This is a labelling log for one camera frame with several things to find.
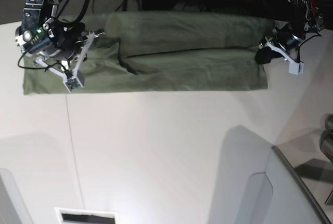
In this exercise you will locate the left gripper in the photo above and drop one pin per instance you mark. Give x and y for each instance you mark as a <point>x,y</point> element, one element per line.
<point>284,38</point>

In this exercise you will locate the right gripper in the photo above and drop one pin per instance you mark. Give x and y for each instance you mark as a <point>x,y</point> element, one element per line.
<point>66,50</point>

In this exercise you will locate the green t-shirt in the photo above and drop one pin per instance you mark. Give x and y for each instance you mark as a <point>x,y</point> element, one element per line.
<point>174,51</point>

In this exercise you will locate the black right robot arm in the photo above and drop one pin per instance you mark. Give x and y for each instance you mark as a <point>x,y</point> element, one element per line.
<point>37,18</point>

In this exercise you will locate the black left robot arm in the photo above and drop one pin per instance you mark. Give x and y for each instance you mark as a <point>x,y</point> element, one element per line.
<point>306,18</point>

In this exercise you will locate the grey metal cylinder stand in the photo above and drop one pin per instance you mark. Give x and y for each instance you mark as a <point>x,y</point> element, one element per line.
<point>325,143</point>

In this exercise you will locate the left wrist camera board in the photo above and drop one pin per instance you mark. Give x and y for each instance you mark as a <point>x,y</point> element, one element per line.
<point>296,68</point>

